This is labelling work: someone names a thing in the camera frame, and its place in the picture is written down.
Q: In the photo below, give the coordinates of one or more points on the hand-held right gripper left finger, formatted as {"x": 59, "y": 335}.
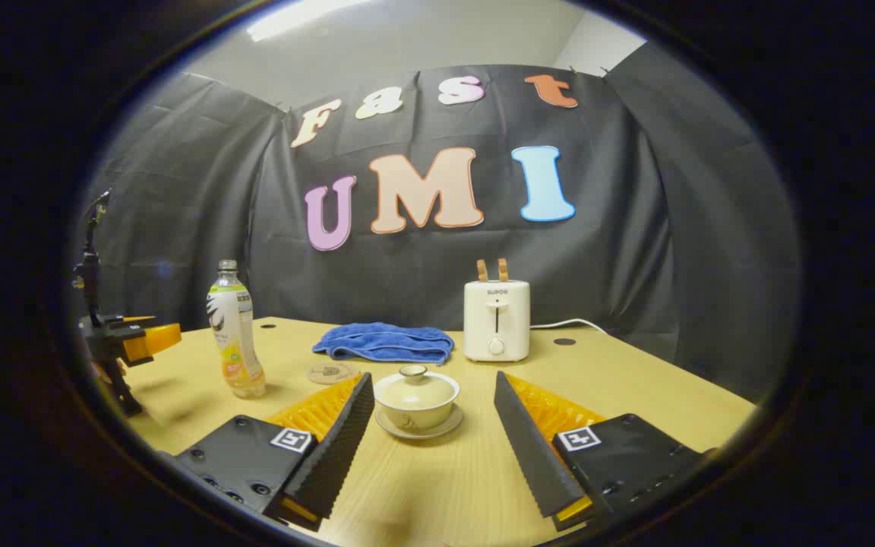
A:
{"x": 342, "y": 448}

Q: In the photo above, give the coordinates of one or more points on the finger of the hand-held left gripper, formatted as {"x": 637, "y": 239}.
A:
{"x": 130, "y": 320}
{"x": 153, "y": 340}

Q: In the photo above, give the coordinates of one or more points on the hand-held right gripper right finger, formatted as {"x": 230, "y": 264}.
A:
{"x": 529, "y": 448}

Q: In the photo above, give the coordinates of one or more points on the round brown coaster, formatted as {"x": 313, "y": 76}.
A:
{"x": 331, "y": 373}

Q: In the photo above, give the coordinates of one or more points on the cream ceramic teacup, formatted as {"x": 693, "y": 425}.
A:
{"x": 416, "y": 416}

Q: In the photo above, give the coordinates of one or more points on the clear water bottle yellow drink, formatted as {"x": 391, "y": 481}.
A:
{"x": 234, "y": 334}

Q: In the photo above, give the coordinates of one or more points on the cream teacup lid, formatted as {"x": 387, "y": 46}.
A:
{"x": 415, "y": 387}

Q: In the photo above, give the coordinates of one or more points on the cream ceramic saucer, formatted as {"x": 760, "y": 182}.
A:
{"x": 449, "y": 424}

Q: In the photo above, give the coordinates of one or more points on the blue folded towel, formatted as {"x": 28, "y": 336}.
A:
{"x": 384, "y": 343}

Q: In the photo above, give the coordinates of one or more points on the white toaster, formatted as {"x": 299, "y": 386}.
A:
{"x": 496, "y": 327}

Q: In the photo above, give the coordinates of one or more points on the bread slice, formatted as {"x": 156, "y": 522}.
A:
{"x": 503, "y": 270}
{"x": 481, "y": 270}

